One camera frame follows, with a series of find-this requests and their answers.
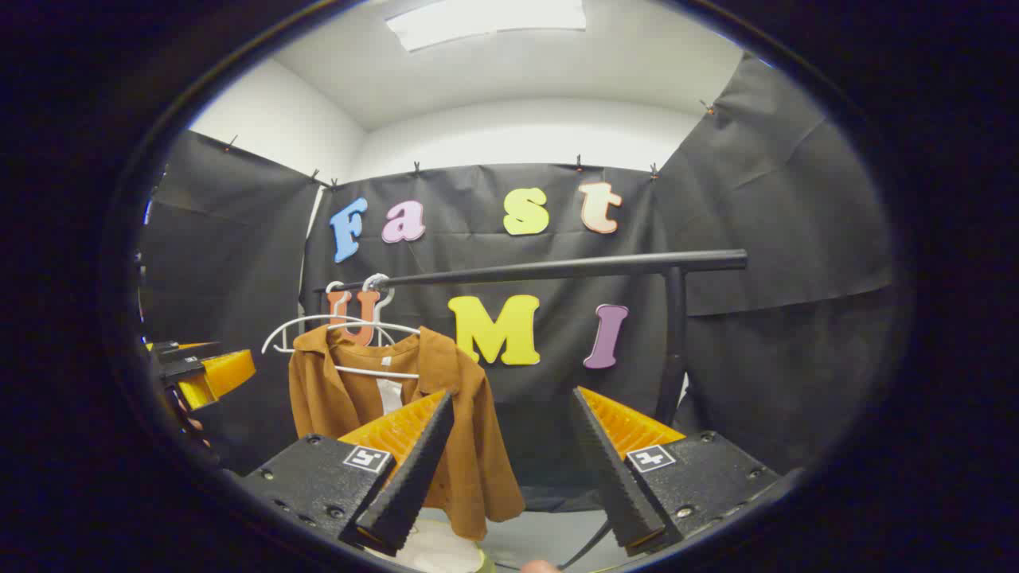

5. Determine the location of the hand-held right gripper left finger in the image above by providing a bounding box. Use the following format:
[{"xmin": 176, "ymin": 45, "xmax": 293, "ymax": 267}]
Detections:
[{"xmin": 236, "ymin": 390, "xmax": 456, "ymax": 558}]

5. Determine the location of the black clothes rack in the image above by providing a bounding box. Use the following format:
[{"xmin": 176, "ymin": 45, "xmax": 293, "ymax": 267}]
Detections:
[{"xmin": 301, "ymin": 249, "xmax": 749, "ymax": 431}]

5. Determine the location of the white clothes hanger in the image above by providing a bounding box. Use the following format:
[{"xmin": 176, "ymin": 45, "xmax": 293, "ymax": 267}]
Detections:
[
  {"xmin": 261, "ymin": 280, "xmax": 399, "ymax": 356},
  {"xmin": 328, "ymin": 273, "xmax": 423, "ymax": 380}
]

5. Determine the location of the ceiling light panel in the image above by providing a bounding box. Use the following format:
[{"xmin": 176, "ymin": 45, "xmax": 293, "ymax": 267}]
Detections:
[{"xmin": 386, "ymin": 0, "xmax": 588, "ymax": 53}]

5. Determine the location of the black backdrop cloth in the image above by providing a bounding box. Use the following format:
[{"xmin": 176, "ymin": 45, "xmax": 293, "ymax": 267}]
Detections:
[{"xmin": 135, "ymin": 52, "xmax": 896, "ymax": 514}]

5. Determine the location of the brown shirt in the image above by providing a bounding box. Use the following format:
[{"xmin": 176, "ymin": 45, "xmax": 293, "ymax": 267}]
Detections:
[{"xmin": 288, "ymin": 325, "xmax": 526, "ymax": 542}]

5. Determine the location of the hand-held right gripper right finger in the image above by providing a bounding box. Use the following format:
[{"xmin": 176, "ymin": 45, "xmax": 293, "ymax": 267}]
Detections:
[{"xmin": 568, "ymin": 386, "xmax": 786, "ymax": 557}]

